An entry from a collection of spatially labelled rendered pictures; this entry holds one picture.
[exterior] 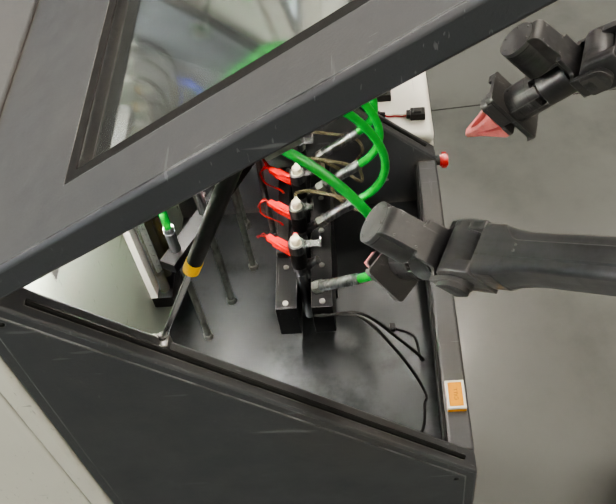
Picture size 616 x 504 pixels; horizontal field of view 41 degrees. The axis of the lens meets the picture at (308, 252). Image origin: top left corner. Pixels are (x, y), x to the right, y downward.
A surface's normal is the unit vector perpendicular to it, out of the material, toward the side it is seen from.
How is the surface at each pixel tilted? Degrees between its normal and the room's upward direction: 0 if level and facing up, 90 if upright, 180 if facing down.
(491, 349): 0
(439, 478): 90
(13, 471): 90
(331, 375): 0
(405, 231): 40
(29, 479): 90
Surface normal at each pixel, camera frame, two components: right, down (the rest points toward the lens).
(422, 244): 0.36, -0.05
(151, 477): 0.00, 0.78
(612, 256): -0.72, -0.45
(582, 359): -0.11, -0.62
